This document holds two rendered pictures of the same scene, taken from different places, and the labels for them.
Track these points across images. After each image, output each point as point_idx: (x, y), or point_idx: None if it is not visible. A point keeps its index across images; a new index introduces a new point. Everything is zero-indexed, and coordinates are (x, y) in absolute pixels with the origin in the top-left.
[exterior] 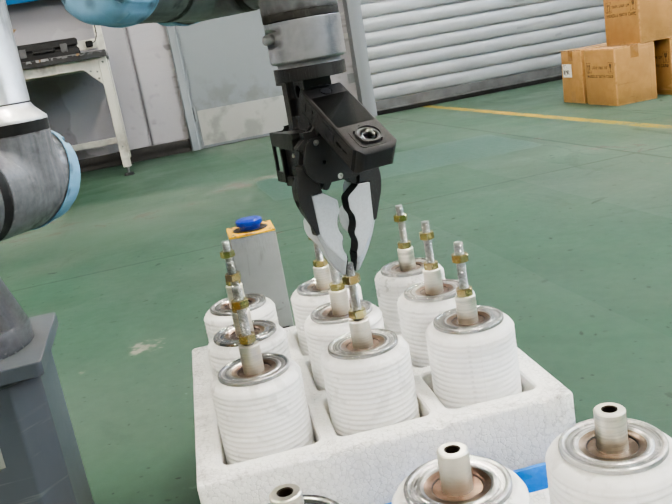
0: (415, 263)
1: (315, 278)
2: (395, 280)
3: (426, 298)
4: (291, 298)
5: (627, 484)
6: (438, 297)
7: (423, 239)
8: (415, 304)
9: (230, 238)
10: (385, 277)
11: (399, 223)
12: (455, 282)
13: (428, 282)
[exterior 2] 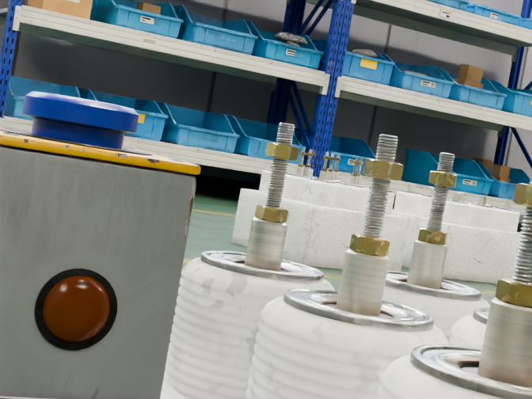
0: (235, 260)
1: (379, 286)
2: (329, 286)
3: (477, 291)
4: (401, 348)
5: None
6: (473, 288)
7: (454, 185)
8: (484, 303)
9: (199, 170)
10: (311, 284)
11: (286, 164)
12: (388, 273)
13: (443, 267)
